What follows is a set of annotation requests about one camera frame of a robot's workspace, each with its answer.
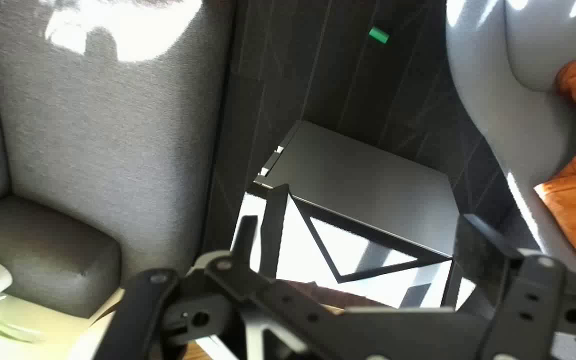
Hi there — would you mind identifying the dark grey fabric sofa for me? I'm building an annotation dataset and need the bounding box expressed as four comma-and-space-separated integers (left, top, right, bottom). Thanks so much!
0, 0, 237, 317

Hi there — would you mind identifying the grey armchair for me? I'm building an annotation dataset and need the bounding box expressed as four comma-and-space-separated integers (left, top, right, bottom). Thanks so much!
447, 0, 576, 273

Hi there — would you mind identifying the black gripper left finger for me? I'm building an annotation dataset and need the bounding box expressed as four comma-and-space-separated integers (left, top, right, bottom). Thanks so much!
95, 251, 345, 360

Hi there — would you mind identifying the green floor marker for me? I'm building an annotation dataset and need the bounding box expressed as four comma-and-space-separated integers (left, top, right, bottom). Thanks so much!
369, 27, 391, 45

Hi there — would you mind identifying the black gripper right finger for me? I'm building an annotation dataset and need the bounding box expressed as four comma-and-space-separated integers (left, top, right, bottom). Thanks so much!
340, 215, 576, 360

